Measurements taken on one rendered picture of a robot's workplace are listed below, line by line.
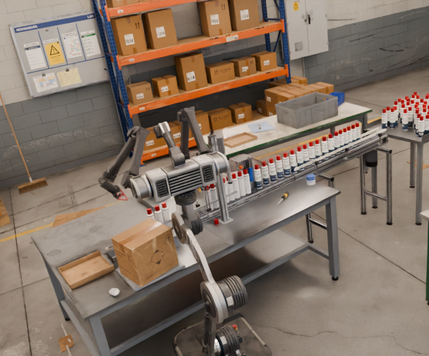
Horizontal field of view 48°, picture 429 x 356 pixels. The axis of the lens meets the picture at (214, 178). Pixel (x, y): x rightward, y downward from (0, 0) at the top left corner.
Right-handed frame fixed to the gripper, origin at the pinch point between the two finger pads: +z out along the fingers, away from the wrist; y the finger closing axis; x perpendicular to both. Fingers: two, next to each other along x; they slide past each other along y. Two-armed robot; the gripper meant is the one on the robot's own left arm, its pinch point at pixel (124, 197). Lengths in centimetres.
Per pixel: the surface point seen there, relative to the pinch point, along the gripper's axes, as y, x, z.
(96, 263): -14.8, 47.1, 5.7
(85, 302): -53, 60, -3
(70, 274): -16, 61, -5
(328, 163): 6, -119, 139
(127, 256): -56, 22, 0
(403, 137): -1, -183, 188
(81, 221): 59, 44, 7
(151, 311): -6, 63, 72
